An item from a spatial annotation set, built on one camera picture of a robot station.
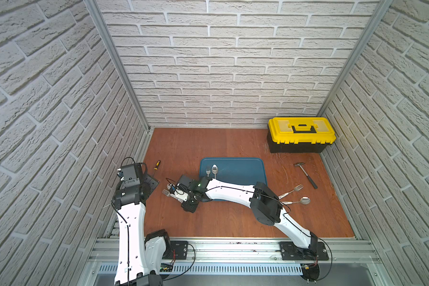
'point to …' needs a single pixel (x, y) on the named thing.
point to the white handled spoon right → (304, 200)
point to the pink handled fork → (208, 170)
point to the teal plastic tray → (243, 170)
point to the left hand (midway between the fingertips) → (146, 181)
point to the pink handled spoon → (214, 169)
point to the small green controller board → (166, 267)
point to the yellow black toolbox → (300, 134)
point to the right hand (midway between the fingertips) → (190, 203)
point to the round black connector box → (310, 272)
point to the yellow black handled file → (158, 163)
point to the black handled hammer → (313, 183)
